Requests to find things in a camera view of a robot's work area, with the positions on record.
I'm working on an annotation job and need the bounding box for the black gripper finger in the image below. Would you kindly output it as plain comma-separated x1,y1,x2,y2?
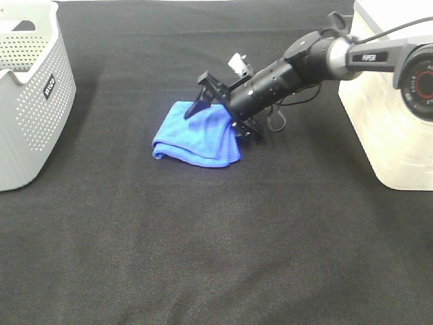
183,87,214,119
231,124,247,138

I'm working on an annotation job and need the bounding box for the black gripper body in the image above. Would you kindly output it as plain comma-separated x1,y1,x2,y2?
198,59,304,139

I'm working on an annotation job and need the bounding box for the blue towel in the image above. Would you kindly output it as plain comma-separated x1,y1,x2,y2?
152,101,242,168

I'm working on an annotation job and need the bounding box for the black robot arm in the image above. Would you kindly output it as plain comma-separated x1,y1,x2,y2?
183,12,432,138

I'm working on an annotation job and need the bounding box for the black table cloth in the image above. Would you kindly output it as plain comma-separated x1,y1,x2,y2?
1,1,432,324

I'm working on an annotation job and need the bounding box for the white plastic basket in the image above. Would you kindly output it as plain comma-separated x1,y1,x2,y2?
338,1,432,191

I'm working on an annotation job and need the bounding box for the grey perforated plastic basket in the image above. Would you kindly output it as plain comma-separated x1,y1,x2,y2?
1,1,76,191

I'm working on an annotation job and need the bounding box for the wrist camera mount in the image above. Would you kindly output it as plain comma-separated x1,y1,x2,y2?
227,52,254,80

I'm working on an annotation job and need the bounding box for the black cable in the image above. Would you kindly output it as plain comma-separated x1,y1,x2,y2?
265,83,322,133

